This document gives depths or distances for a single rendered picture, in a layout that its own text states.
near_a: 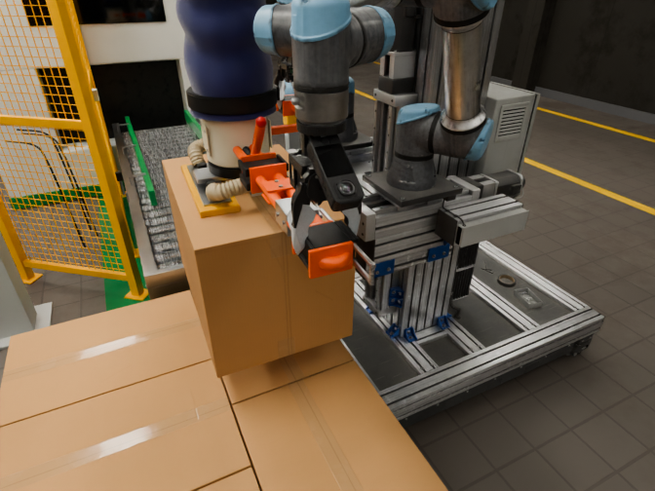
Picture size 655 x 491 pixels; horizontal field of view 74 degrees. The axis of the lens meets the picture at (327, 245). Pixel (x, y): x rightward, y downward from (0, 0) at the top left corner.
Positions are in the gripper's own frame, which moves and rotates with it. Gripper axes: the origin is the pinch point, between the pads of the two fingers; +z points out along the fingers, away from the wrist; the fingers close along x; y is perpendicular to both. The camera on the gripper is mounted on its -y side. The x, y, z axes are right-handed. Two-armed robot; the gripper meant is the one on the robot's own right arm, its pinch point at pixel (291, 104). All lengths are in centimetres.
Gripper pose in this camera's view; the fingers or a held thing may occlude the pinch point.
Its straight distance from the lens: 158.1
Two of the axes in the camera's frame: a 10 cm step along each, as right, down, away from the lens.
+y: 4.0, 4.7, -7.9
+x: 9.2, -2.1, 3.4
